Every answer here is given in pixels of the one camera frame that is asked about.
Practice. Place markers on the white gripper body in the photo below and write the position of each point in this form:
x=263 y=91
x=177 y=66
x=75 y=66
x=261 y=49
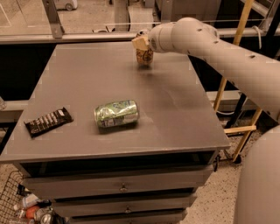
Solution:
x=155 y=40

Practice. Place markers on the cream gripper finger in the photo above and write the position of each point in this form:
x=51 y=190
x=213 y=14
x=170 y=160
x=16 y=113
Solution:
x=141 y=43

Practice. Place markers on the orange soda can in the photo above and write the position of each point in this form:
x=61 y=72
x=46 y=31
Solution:
x=144 y=57

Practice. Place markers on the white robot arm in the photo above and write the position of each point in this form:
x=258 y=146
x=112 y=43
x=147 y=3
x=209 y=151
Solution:
x=258 y=77

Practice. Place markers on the crushed green soda can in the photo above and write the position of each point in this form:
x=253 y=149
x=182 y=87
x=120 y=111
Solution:
x=116 y=113

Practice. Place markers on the grey metal railing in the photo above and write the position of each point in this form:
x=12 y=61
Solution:
x=56 y=21

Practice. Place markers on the grey drawer cabinet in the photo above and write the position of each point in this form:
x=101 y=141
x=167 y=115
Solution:
x=143 y=172

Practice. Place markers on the dark chocolate bar wrapper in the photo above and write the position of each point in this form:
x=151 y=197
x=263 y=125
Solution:
x=48 y=122

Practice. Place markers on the white bottle in basket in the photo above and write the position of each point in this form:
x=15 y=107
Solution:
x=27 y=201

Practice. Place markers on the orange item in basket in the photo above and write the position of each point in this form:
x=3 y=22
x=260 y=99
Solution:
x=29 y=213

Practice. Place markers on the black wire basket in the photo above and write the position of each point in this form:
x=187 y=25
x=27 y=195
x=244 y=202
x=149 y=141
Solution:
x=13 y=191

